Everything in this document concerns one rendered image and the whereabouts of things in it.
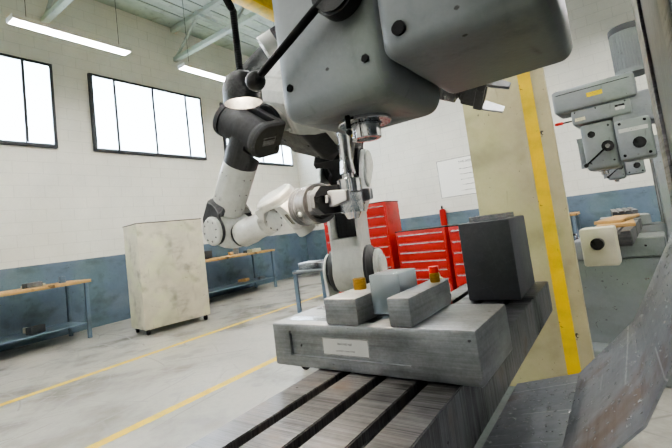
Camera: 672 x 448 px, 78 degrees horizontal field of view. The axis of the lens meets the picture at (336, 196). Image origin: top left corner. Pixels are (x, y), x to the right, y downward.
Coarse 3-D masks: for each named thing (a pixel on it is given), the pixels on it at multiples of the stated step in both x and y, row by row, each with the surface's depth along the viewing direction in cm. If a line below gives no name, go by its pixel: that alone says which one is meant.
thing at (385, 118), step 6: (360, 114) 61; (366, 114) 61; (372, 114) 61; (378, 114) 61; (384, 114) 62; (342, 120) 63; (354, 120) 62; (360, 120) 62; (384, 120) 64; (390, 120) 65; (342, 126) 65
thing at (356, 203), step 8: (344, 184) 77; (352, 184) 77; (360, 184) 78; (352, 192) 77; (360, 192) 78; (352, 200) 77; (360, 200) 78; (344, 208) 77; (352, 208) 77; (360, 208) 77
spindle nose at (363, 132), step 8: (368, 120) 63; (376, 120) 64; (352, 128) 64; (360, 128) 63; (368, 128) 63; (376, 128) 63; (352, 136) 64; (360, 136) 63; (368, 136) 63; (376, 136) 64
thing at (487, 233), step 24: (480, 216) 100; (504, 216) 100; (480, 240) 98; (504, 240) 96; (480, 264) 98; (504, 264) 96; (528, 264) 108; (480, 288) 99; (504, 288) 96; (528, 288) 102
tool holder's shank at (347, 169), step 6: (336, 132) 80; (342, 138) 79; (348, 138) 79; (342, 144) 79; (348, 144) 79; (342, 150) 79; (348, 150) 79; (342, 156) 79; (348, 156) 79; (342, 162) 79; (348, 162) 78; (342, 168) 79; (348, 168) 78; (354, 168) 79; (342, 174) 79; (348, 174) 78
